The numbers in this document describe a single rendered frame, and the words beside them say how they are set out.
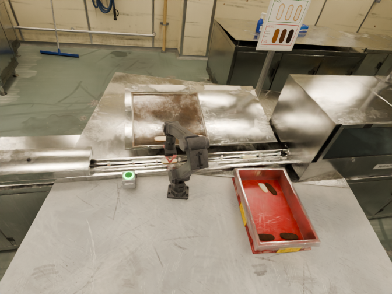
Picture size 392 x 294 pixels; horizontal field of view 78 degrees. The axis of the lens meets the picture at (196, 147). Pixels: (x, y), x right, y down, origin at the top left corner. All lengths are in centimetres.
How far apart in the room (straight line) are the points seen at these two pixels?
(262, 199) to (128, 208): 76
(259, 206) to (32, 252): 113
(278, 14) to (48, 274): 205
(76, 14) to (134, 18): 95
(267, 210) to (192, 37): 384
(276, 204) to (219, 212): 35
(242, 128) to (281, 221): 70
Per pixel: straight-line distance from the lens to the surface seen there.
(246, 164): 158
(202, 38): 483
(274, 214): 146
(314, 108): 154
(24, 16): 524
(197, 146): 94
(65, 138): 179
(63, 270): 127
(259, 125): 185
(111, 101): 207
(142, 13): 489
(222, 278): 123
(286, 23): 212
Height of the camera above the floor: 196
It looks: 43 degrees down
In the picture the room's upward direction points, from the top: 10 degrees clockwise
